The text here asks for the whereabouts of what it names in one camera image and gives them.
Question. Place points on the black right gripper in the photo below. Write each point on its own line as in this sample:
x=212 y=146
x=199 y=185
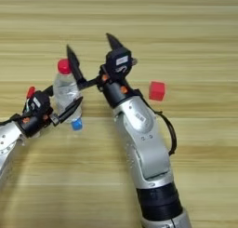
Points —
x=114 y=90

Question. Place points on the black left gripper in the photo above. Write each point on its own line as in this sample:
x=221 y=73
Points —
x=34 y=123

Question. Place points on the clear bottle with red cap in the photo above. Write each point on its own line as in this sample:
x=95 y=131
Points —
x=65 y=89

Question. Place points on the blue glue stick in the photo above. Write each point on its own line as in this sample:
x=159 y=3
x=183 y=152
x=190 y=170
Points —
x=77 y=124

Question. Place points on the red cube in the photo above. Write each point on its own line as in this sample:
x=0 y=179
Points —
x=156 y=91

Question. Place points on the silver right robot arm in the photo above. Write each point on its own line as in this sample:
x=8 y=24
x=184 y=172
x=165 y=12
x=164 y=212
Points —
x=145 y=144

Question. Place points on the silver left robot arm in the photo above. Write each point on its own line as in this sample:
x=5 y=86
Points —
x=7 y=144

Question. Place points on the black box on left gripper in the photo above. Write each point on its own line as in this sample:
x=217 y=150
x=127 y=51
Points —
x=40 y=103

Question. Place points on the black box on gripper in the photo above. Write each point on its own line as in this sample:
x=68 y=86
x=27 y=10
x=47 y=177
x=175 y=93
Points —
x=119 y=62
x=40 y=103

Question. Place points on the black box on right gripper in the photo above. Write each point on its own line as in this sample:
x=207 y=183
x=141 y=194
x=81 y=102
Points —
x=119 y=62

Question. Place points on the red pen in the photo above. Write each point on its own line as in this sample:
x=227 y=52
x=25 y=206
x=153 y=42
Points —
x=30 y=91

